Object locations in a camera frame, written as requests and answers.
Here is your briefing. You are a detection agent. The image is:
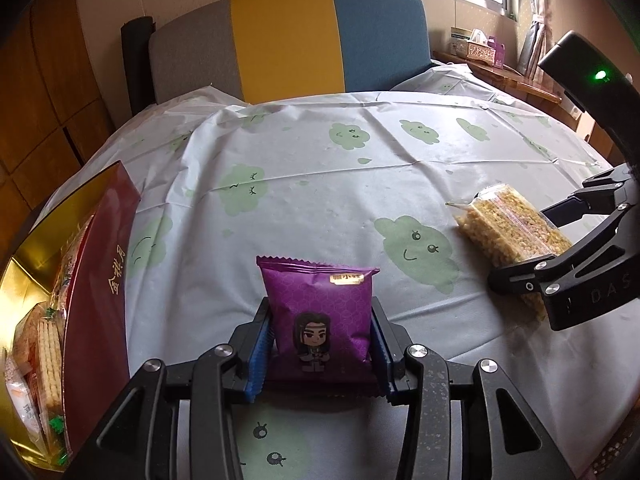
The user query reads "clear puffed rice snack pack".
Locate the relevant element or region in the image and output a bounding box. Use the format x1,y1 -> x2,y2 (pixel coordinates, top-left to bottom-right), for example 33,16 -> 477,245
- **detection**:
444,182 -> 574,311

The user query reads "red gold gift box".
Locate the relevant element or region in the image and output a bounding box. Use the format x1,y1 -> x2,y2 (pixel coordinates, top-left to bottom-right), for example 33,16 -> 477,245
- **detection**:
1,162 -> 140,472

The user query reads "yellow green cracker pack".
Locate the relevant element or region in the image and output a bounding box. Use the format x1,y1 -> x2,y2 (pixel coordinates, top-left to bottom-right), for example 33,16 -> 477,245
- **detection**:
36,308 -> 67,467

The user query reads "purple snack packet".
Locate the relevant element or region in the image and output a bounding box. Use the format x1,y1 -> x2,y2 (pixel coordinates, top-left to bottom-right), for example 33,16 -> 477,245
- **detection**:
256,256 -> 378,382

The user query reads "large red orange snack bag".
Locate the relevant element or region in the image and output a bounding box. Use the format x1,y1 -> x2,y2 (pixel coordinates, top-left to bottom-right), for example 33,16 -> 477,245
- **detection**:
49,216 -> 93,316

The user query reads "wooden side table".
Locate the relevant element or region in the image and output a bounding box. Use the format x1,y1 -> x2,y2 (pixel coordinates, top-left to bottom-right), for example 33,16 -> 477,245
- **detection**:
433,51 -> 596,140

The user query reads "tissue box on side table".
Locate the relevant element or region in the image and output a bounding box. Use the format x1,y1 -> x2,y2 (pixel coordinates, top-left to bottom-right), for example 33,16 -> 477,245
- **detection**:
449,27 -> 506,68

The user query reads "pink white snack bar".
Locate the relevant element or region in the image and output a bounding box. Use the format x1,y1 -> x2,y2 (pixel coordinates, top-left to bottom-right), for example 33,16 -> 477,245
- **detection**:
4,353 -> 47,455

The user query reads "pale green cloud tablecloth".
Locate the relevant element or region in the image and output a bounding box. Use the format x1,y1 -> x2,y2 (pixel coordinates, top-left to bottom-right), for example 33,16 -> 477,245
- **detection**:
51,87 -> 639,479

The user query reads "grey yellow blue chair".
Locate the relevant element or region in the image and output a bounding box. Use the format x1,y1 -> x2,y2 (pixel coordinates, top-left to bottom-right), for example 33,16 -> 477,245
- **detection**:
149,0 -> 432,104

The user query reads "wooden wardrobe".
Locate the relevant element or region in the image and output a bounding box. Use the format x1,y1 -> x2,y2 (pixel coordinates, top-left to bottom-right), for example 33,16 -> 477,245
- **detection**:
1,0 -> 114,255

